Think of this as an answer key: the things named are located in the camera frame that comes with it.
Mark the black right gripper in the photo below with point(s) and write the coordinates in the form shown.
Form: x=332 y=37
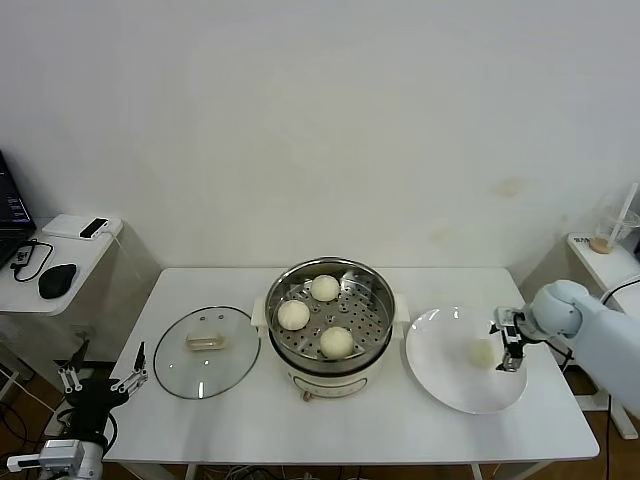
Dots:
x=515 y=346

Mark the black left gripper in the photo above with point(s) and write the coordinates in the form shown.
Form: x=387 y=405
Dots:
x=92 y=405

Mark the white steamed baozi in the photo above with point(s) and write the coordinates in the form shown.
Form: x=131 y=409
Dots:
x=293 y=315
x=336 y=343
x=325 y=288
x=480 y=353

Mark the round glass pot lid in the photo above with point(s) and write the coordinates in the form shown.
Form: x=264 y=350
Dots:
x=220 y=370

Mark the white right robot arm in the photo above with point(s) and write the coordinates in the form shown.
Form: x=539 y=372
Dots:
x=600 y=340

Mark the stainless steel steamer basket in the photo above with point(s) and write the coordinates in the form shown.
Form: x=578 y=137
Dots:
x=382 y=325

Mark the round white plate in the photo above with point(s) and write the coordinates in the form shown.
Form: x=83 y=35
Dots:
x=440 y=385

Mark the black computer mouse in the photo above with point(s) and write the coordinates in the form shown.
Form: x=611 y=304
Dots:
x=56 y=280

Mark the white side desk with laptop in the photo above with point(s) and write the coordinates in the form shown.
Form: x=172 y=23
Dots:
x=85 y=262

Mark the small printed card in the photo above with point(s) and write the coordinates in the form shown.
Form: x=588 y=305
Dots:
x=581 y=240

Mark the white side desk with cup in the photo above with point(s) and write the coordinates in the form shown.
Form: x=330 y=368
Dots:
x=610 y=265

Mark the clear plastic drink cup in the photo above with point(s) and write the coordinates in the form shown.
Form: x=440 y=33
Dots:
x=602 y=242

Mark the small black white device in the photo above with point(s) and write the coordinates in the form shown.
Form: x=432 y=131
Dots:
x=94 y=229

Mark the flat white box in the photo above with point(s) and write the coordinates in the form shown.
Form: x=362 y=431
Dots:
x=62 y=227

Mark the cream electric cooker pot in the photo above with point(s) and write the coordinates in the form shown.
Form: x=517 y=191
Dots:
x=330 y=385

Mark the black laptop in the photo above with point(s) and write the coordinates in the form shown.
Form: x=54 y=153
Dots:
x=12 y=210

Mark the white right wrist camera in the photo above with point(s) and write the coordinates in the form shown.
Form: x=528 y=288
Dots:
x=507 y=322

